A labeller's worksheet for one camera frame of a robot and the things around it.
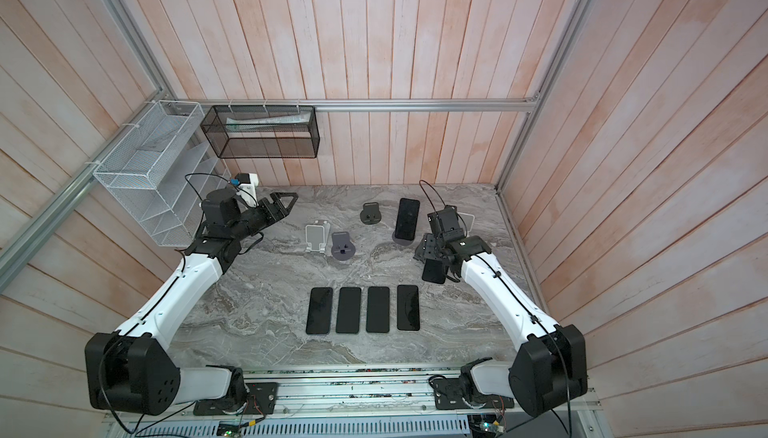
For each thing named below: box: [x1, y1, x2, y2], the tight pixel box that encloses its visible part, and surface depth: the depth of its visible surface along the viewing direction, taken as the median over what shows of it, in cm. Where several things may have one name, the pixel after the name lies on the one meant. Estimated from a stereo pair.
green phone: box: [336, 287, 361, 334], surface depth 90 cm
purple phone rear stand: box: [392, 198, 421, 246], surface depth 100 cm
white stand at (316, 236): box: [305, 220, 331, 254], surface depth 103 cm
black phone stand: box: [366, 286, 390, 333], surface depth 90 cm
